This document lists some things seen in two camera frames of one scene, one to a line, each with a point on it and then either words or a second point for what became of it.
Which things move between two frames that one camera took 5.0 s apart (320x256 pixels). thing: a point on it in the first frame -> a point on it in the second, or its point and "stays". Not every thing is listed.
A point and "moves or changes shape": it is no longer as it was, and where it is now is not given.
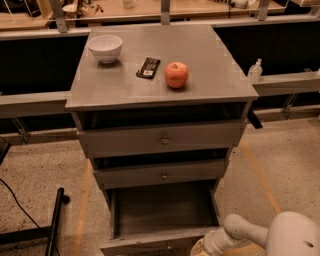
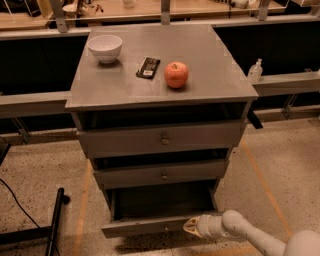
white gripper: x=210 y=242 -> x=204 y=226
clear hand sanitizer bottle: x=255 y=72 stays
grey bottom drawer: x=159 y=218 moves or changes shape
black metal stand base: x=38 y=233 stays
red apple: x=176 y=74 stays
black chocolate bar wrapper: x=148 y=68 stays
